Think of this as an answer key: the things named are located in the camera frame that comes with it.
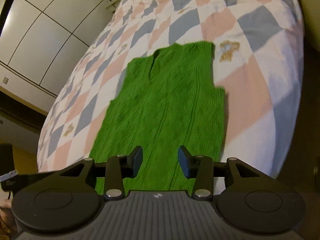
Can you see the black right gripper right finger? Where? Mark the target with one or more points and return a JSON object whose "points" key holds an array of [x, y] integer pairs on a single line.
{"points": [[245, 197]]}

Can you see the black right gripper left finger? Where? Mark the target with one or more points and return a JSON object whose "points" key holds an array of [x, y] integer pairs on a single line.
{"points": [[67, 199]]}

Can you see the green knitted vest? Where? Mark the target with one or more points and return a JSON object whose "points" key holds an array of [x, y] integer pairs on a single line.
{"points": [[167, 100]]}

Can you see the white wardrobe with panels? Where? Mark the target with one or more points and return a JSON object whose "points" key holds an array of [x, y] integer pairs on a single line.
{"points": [[42, 40]]}

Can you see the pink blue checkered quilt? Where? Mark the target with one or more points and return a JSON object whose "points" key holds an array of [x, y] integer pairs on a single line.
{"points": [[221, 77]]}

